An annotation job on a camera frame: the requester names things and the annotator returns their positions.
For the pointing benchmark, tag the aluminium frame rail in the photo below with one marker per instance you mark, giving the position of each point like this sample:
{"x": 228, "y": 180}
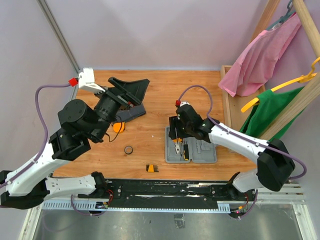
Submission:
{"x": 291, "y": 194}

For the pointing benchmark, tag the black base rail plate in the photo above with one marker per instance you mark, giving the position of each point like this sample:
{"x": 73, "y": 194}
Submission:
{"x": 171, "y": 194}

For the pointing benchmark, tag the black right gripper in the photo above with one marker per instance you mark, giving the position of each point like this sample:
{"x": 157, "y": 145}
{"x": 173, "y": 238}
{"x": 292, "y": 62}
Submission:
{"x": 174, "y": 121}

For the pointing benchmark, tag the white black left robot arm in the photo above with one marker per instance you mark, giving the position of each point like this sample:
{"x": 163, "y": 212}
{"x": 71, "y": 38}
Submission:
{"x": 80, "y": 125}

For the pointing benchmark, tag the dark grey checked cloth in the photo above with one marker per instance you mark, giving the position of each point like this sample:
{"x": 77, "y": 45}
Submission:
{"x": 130, "y": 114}

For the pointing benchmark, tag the wooden clothes rack frame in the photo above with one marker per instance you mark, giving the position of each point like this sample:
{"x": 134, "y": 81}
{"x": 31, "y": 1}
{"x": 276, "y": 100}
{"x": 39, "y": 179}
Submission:
{"x": 233, "y": 117}

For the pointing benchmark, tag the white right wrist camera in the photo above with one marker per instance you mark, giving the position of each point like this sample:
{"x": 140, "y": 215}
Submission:
{"x": 184, "y": 103}

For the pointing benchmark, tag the teal clothes hanger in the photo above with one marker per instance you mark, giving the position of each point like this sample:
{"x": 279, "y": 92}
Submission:
{"x": 290, "y": 11}

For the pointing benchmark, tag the green shirt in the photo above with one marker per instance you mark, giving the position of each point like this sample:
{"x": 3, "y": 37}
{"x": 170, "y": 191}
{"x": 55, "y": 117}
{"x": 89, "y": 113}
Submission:
{"x": 270, "y": 105}

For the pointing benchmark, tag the yellow clothes hanger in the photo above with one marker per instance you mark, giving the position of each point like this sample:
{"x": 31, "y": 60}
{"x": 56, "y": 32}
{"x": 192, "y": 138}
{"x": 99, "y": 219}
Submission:
{"x": 300, "y": 80}

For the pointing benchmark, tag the orange black hex key set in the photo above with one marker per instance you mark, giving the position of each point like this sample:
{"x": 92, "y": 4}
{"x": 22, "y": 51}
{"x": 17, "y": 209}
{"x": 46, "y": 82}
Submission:
{"x": 152, "y": 168}

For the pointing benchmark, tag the orange tape measure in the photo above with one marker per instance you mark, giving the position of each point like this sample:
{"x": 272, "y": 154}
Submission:
{"x": 119, "y": 127}

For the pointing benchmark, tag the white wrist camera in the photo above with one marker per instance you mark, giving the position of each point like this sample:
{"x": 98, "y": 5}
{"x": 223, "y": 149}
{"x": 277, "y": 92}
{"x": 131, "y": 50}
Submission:
{"x": 86, "y": 81}
{"x": 184, "y": 103}

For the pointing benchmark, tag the pink shirt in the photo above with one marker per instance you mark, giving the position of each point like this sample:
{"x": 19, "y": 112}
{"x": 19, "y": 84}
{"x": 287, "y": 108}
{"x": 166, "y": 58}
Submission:
{"x": 256, "y": 64}

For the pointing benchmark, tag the grey plastic tool case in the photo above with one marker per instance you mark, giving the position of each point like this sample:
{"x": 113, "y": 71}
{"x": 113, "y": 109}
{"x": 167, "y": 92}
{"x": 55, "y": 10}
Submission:
{"x": 200, "y": 151}

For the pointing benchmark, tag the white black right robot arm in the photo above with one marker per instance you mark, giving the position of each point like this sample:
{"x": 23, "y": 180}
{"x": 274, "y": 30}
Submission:
{"x": 274, "y": 165}

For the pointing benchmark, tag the orange black pliers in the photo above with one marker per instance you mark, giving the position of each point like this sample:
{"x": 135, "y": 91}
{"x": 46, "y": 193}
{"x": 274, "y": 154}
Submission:
{"x": 178, "y": 143}

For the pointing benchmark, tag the black tape roll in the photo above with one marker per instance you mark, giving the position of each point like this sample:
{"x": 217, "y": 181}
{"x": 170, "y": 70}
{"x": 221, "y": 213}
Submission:
{"x": 128, "y": 150}

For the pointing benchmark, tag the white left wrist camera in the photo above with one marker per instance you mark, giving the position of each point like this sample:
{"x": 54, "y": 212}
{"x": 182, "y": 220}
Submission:
{"x": 86, "y": 81}

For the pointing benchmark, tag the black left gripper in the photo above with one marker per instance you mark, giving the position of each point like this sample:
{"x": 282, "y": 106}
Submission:
{"x": 126, "y": 93}

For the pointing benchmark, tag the black yellow slim screwdriver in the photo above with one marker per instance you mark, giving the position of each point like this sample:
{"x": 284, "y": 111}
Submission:
{"x": 185, "y": 153}

